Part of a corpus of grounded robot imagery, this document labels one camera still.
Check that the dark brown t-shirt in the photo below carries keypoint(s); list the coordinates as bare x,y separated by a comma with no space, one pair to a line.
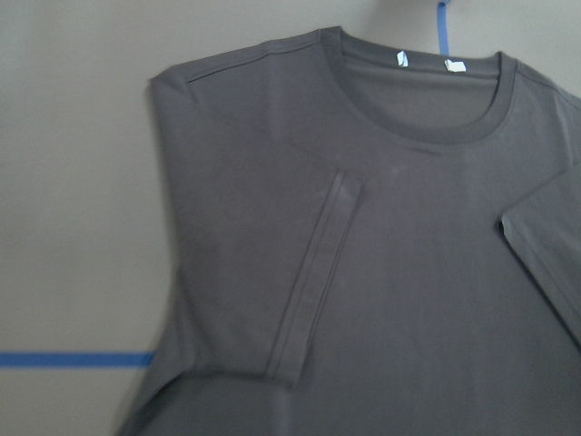
366,248

